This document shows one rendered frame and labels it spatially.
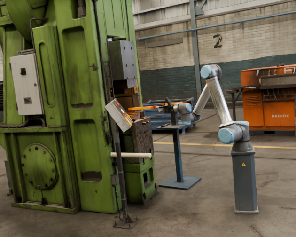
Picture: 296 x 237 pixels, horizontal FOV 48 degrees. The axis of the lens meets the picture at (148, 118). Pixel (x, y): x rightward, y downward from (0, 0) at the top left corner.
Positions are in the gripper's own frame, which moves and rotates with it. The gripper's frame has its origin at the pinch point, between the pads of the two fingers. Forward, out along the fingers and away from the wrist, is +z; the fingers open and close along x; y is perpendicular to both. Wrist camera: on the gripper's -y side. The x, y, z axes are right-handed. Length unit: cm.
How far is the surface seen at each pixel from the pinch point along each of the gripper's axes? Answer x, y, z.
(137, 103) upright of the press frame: 31, -1, 40
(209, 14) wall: 775, -203, 147
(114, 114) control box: -73, -3, 7
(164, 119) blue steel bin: 351, 71, 147
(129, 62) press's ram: -2, -48, 27
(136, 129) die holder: -13.3, 21.8, 19.0
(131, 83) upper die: -4.2, -26.0, 26.0
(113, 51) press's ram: -18, -61, 35
